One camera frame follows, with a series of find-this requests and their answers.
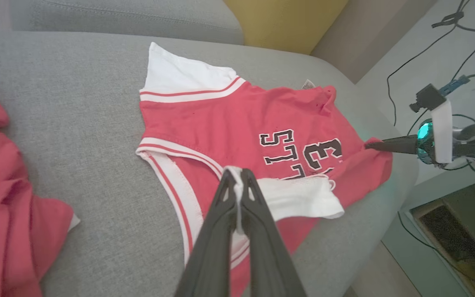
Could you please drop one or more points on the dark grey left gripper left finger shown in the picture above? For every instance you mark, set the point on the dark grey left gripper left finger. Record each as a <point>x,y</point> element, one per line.
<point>212,247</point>

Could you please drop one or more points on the red jersey with white sleeves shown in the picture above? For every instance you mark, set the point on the red jersey with white sleeves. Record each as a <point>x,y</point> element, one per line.
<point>229,119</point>

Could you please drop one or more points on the pale box with dark opening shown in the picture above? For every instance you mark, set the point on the pale box with dark opening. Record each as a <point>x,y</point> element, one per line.
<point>460,239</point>

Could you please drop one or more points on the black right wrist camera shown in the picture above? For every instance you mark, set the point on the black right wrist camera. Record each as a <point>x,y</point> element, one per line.
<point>427,98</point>

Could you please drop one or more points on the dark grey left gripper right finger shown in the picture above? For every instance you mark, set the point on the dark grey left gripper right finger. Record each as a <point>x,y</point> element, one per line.
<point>266,255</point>

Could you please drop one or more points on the large grey sofa chaise cushion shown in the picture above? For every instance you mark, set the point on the large grey sofa chaise cushion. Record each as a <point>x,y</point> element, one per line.
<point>76,136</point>

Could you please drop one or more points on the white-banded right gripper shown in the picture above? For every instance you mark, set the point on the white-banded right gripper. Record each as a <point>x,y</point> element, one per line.
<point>441,136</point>

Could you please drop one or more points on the taupe upholstered panel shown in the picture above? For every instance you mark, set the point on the taupe upholstered panel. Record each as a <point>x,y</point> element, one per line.
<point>369,37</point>

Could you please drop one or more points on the yellow sofa back cushion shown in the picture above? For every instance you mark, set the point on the yellow sofa back cushion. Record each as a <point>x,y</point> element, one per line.
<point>287,22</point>

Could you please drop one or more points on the grey sofa seat cushion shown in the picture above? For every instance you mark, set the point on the grey sofa seat cushion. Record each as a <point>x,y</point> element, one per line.
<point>138,16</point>

